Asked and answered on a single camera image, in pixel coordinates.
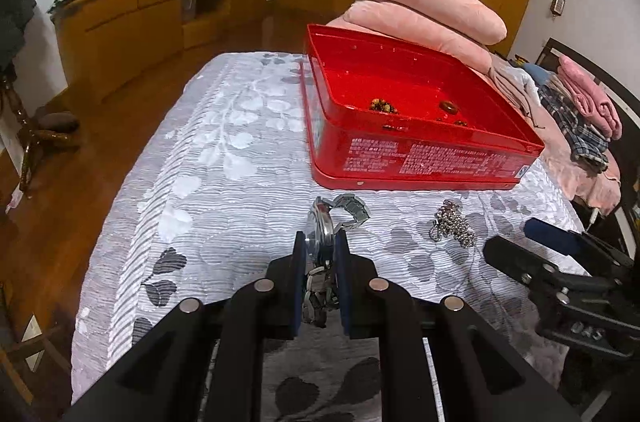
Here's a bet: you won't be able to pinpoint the silver metal wristwatch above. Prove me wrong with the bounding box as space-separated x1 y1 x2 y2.
302 193 370 328

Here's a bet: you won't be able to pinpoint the amber small bead necklace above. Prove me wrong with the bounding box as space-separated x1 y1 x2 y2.
368 97 400 116

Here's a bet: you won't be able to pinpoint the pink bed sheet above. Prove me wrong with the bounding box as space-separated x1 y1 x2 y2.
524 107 622 216

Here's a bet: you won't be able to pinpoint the plaid folded clothes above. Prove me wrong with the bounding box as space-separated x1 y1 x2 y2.
538 86 610 174

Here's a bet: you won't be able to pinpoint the dark headboard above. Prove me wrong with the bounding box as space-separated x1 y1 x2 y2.
534 36 640 253

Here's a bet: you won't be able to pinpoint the pink folded clothes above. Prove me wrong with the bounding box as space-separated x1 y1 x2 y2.
558 54 623 141

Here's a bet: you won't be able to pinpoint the beige garment on bed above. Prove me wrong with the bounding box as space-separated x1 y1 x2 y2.
488 54 544 130

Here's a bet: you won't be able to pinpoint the white floral bedspread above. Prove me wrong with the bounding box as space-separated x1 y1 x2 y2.
72 52 578 402

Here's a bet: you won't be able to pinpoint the red tin box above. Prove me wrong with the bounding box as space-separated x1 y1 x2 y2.
299 24 544 190

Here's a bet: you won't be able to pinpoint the wooden coat stand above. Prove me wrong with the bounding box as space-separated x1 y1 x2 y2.
1 63 80 193

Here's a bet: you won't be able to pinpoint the lower pink folded quilt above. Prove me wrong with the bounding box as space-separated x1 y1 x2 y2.
328 0 492 75

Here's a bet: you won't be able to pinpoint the wooden sideboard cabinet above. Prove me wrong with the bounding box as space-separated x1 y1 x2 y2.
52 0 267 103

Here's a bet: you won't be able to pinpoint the dark hanging coats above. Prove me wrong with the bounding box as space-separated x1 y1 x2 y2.
0 0 36 69

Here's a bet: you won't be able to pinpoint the silver ball chain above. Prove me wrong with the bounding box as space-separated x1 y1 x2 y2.
428 199 478 249

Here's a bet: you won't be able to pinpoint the wall intercom phone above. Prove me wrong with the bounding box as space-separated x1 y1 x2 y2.
549 0 566 17

